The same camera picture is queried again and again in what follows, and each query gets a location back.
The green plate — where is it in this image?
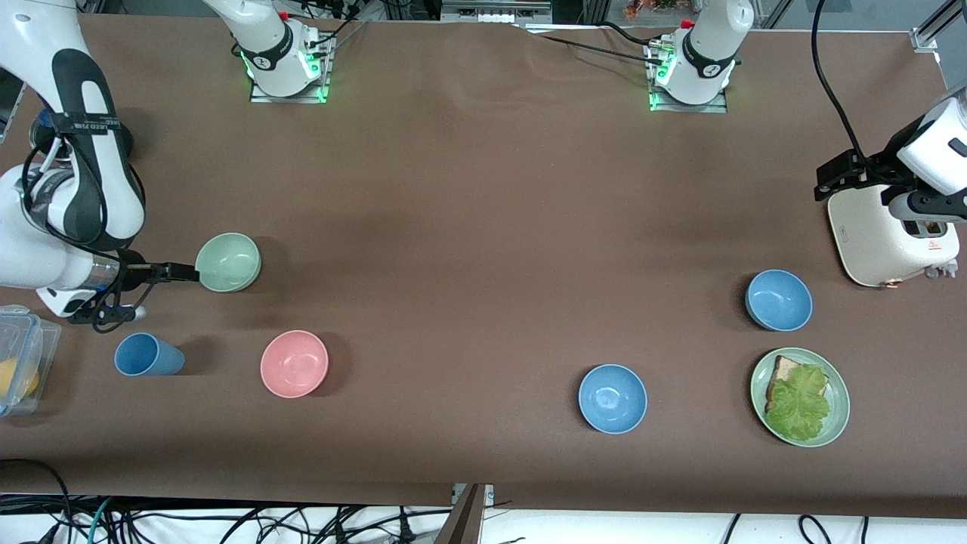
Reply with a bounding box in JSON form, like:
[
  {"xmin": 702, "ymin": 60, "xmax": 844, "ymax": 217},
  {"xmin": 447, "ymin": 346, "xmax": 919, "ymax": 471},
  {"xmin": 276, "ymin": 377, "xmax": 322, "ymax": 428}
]
[{"xmin": 750, "ymin": 348, "xmax": 851, "ymax": 448}]

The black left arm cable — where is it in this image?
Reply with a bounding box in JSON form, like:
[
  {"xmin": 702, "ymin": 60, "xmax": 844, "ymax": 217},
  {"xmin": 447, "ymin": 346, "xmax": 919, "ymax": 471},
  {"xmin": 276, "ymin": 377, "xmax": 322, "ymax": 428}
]
[{"xmin": 810, "ymin": 0, "xmax": 870, "ymax": 162}]

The pink bowl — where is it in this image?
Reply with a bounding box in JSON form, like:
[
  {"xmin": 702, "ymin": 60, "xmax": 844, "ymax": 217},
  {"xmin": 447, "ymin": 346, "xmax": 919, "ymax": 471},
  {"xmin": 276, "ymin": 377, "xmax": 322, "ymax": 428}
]
[{"xmin": 260, "ymin": 330, "xmax": 330, "ymax": 399}]

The metal bracket post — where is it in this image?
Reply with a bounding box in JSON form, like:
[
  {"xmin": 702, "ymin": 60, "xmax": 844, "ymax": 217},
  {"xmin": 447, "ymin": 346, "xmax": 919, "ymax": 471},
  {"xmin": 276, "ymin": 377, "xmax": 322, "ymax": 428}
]
[{"xmin": 434, "ymin": 484, "xmax": 496, "ymax": 544}]

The black table cable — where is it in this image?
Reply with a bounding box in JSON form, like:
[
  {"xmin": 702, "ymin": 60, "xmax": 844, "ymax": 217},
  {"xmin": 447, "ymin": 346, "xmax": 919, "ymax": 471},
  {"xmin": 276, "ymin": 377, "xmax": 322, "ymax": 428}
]
[
  {"xmin": 521, "ymin": 30, "xmax": 664, "ymax": 66},
  {"xmin": 601, "ymin": 21, "xmax": 660, "ymax": 48}
]

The clear plastic container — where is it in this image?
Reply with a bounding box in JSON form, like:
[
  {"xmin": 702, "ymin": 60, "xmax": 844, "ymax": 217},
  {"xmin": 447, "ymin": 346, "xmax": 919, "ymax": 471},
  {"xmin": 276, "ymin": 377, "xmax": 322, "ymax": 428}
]
[{"xmin": 0, "ymin": 304, "xmax": 63, "ymax": 418}]

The green lettuce leaf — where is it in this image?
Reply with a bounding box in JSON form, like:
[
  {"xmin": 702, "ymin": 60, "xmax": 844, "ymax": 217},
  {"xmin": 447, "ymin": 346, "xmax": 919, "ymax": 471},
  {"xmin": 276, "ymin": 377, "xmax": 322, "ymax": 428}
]
[{"xmin": 765, "ymin": 364, "xmax": 832, "ymax": 443}]

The bread slice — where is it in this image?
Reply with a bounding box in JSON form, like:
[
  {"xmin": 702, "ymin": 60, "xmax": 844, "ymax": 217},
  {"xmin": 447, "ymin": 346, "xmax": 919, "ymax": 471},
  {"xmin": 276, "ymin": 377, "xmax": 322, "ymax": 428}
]
[{"xmin": 765, "ymin": 355, "xmax": 830, "ymax": 413}]

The blue bowl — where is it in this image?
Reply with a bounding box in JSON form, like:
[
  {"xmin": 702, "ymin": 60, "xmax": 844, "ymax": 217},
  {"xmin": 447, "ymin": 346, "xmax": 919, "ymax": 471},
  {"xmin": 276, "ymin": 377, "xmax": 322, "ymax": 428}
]
[
  {"xmin": 746, "ymin": 269, "xmax": 814, "ymax": 332},
  {"xmin": 578, "ymin": 364, "xmax": 648, "ymax": 435}
]

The black floor cable loop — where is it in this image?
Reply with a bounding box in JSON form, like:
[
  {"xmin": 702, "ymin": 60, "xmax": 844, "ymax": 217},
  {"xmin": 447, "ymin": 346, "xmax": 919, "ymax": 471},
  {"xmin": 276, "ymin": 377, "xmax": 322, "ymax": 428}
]
[{"xmin": 0, "ymin": 459, "xmax": 74, "ymax": 544}]

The yellow lemon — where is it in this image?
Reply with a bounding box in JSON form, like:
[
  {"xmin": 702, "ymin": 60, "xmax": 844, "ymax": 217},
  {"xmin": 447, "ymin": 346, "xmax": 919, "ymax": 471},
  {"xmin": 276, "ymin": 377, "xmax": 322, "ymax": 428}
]
[{"xmin": 0, "ymin": 357, "xmax": 40, "ymax": 401}]

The glass lid blue knob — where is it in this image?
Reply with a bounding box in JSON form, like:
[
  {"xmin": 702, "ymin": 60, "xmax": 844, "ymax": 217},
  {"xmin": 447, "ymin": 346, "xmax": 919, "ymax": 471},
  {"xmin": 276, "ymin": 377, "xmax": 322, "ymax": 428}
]
[{"xmin": 30, "ymin": 107, "xmax": 63, "ymax": 148}]

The blue cup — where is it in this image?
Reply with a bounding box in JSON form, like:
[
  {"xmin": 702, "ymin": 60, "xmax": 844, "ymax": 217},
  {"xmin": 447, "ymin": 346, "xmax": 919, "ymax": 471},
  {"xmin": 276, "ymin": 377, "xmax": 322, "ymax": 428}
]
[{"xmin": 114, "ymin": 332, "xmax": 186, "ymax": 377}]

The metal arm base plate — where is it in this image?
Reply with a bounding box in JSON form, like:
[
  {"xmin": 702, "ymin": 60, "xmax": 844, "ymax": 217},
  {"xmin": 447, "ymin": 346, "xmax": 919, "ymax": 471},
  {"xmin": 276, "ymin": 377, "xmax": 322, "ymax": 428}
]
[
  {"xmin": 249, "ymin": 30, "xmax": 332, "ymax": 104},
  {"xmin": 648, "ymin": 42, "xmax": 730, "ymax": 114}
]

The cream toaster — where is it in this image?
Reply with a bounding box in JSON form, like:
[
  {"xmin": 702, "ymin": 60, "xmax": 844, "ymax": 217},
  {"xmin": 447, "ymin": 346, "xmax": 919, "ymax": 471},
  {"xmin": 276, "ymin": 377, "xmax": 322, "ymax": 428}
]
[{"xmin": 827, "ymin": 185, "xmax": 960, "ymax": 289}]

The green bowl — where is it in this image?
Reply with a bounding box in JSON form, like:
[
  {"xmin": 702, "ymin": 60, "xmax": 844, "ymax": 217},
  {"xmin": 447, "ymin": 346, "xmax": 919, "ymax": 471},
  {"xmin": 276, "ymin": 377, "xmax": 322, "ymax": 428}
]
[{"xmin": 195, "ymin": 232, "xmax": 262, "ymax": 293}]

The teal floor cable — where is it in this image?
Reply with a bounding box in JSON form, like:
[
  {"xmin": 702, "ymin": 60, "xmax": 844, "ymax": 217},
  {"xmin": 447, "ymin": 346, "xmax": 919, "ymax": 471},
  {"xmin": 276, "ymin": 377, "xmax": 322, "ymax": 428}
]
[{"xmin": 85, "ymin": 496, "xmax": 116, "ymax": 544}]

